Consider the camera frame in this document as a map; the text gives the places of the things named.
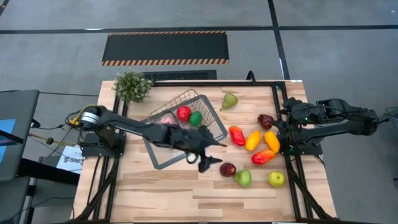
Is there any blue screen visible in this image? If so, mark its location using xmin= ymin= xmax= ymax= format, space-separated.
xmin=0 ymin=118 xmax=16 ymax=166

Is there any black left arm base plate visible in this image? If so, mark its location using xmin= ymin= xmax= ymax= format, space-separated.
xmin=77 ymin=132 xmax=127 ymax=157

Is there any grey side table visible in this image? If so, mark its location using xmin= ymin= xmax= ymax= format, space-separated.
xmin=0 ymin=89 xmax=40 ymax=182

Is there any pink peach with leaf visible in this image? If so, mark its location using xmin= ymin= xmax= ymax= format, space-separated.
xmin=157 ymin=114 xmax=177 ymax=127

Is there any green lime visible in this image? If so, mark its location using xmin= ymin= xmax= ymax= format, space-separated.
xmin=188 ymin=111 xmax=203 ymax=127

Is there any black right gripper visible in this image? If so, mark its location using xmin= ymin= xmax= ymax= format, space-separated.
xmin=272 ymin=96 xmax=302 ymax=129

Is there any small potted green plant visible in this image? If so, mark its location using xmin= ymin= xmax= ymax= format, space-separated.
xmin=112 ymin=68 xmax=154 ymax=104

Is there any dark red bell pepper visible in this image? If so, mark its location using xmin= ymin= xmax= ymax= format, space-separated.
xmin=257 ymin=113 xmax=275 ymax=131

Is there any yellow green apple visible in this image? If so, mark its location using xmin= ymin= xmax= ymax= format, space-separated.
xmin=268 ymin=170 xmax=287 ymax=188

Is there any small black floor mat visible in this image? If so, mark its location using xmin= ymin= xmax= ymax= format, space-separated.
xmin=143 ymin=69 xmax=218 ymax=82

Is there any yellow mango with orange blush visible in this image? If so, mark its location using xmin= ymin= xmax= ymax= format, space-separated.
xmin=244 ymin=129 xmax=262 ymax=152

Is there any black aluminium table frame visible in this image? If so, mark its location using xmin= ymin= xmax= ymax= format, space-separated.
xmin=67 ymin=79 xmax=335 ymax=224

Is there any yellow cable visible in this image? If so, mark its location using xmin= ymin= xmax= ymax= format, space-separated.
xmin=29 ymin=104 xmax=94 ymax=147

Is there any copper wire basket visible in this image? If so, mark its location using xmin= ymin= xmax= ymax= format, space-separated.
xmin=146 ymin=88 xmax=219 ymax=141

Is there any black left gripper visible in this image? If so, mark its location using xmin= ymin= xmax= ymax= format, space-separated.
xmin=170 ymin=127 xmax=228 ymax=174

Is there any bright red round fruit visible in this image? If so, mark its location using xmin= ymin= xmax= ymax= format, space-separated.
xmin=176 ymin=105 xmax=193 ymax=123

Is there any white printed paper sheet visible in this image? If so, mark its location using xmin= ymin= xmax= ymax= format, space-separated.
xmin=56 ymin=145 xmax=84 ymax=175

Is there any green pear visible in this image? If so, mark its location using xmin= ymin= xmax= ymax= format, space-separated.
xmin=221 ymin=92 xmax=239 ymax=111
xmin=233 ymin=169 xmax=252 ymax=189

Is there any grey floor stand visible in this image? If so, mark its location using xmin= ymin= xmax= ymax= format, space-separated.
xmin=385 ymin=105 xmax=398 ymax=125

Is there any dark red apple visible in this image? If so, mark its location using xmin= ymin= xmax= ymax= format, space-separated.
xmin=219 ymin=162 xmax=237 ymax=178

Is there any red mango with yellow end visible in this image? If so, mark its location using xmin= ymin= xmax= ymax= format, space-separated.
xmin=251 ymin=149 xmax=277 ymax=166

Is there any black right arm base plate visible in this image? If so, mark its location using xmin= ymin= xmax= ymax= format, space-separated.
xmin=277 ymin=130 xmax=323 ymax=156

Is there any black hazard-striped floor mat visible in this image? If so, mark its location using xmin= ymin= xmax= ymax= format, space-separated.
xmin=101 ymin=30 xmax=230 ymax=67

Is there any translucent grey-edged baking mat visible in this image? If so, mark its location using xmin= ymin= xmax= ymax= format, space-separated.
xmin=142 ymin=94 xmax=229 ymax=171

